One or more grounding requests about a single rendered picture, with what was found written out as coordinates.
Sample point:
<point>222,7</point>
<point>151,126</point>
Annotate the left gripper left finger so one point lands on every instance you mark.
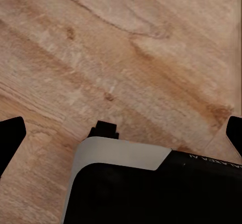
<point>12,133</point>

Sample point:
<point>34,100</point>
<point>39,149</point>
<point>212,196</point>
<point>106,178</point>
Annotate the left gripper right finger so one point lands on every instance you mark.
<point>234,132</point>

